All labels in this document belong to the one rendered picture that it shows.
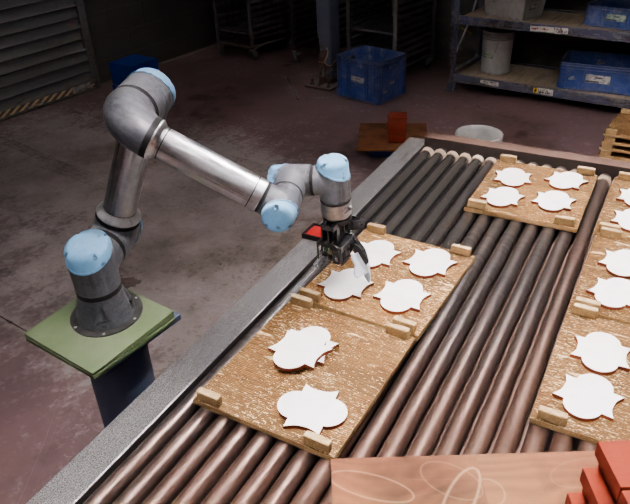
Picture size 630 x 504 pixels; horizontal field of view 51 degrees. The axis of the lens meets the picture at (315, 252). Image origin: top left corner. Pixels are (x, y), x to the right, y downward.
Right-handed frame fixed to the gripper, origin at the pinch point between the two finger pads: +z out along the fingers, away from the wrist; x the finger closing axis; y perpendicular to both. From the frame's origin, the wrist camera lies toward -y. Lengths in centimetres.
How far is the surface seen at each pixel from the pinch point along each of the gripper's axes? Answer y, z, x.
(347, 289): 2.8, 2.7, 2.0
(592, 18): -441, 66, -21
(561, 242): -51, 10, 45
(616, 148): -268, 87, 32
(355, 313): 10.0, 3.0, 8.1
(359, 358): 24.7, 1.8, 16.9
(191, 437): 61, 1, -4
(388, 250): -19.8, 4.6, 3.1
